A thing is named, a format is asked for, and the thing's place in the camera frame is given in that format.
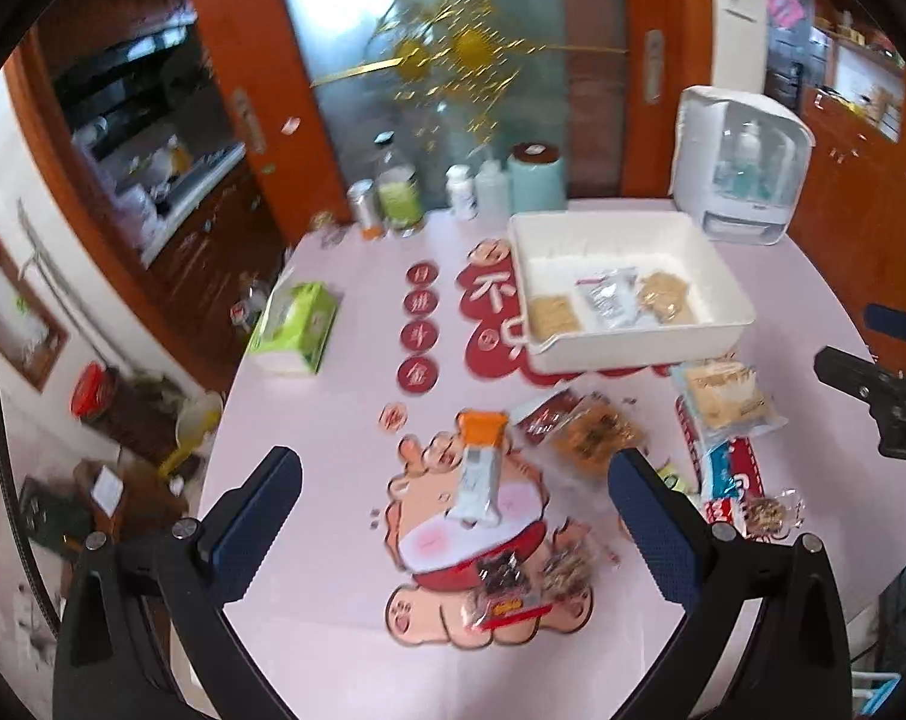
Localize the mint green canister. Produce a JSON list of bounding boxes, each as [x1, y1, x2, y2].
[[507, 142, 567, 215]]

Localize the red bottom dark snack packet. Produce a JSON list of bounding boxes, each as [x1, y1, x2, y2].
[[463, 551, 552, 631]]

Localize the white desktop cosmetic cabinet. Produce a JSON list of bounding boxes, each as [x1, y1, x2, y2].
[[670, 85, 816, 245]]

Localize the beige cracker packet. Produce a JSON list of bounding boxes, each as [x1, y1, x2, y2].
[[671, 359, 787, 449]]

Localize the white plastic storage bin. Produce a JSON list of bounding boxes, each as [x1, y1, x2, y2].
[[508, 210, 755, 376]]

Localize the red white blue snack bag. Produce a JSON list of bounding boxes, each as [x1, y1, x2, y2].
[[676, 397, 766, 536]]

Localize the black cable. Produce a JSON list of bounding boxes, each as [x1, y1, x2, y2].
[[0, 320, 64, 639]]

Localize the white pill bottle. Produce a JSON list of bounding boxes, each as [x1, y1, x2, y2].
[[445, 164, 478, 221]]

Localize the clear bag puffed snack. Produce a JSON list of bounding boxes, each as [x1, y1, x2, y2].
[[528, 294, 581, 341]]

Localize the green liquid glass bottle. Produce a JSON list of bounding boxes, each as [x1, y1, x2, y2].
[[375, 132, 424, 238]]

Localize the clear packet brown cookies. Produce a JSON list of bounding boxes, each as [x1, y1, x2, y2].
[[547, 395, 648, 484]]

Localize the orange white snack bar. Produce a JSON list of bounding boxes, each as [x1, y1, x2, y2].
[[446, 410, 508, 528]]

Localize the small metal can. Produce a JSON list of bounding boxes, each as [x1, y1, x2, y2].
[[347, 179, 385, 241]]

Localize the small nut packet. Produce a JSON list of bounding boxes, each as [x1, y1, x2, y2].
[[744, 489, 805, 541]]

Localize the green tissue box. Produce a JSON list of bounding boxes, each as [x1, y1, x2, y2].
[[247, 275, 339, 376]]

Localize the silver snack packet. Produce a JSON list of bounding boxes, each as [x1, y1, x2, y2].
[[577, 266, 659, 330]]

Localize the translucent plastic bottle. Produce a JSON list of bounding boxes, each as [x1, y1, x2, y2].
[[474, 158, 510, 220]]

